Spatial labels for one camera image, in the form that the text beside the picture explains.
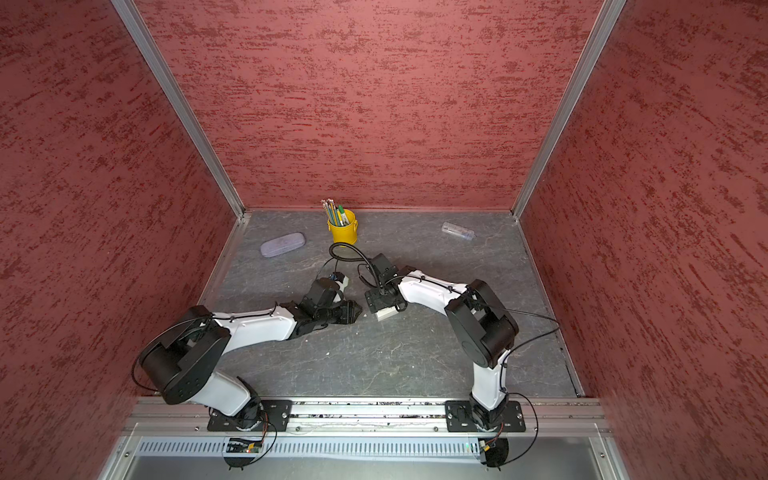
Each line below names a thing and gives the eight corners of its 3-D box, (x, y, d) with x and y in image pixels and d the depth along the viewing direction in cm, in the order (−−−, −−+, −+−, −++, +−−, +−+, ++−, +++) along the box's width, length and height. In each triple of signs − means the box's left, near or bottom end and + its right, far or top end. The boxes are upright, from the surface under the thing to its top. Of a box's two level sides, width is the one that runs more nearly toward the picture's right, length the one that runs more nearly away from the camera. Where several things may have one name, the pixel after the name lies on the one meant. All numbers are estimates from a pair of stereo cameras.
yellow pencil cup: (331, 239, 114) (326, 221, 106) (349, 226, 118) (346, 208, 110) (346, 251, 110) (342, 233, 102) (363, 236, 115) (361, 218, 107)
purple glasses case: (264, 259, 107) (261, 254, 105) (261, 249, 110) (258, 244, 108) (307, 244, 112) (306, 239, 110) (304, 235, 115) (302, 229, 112)
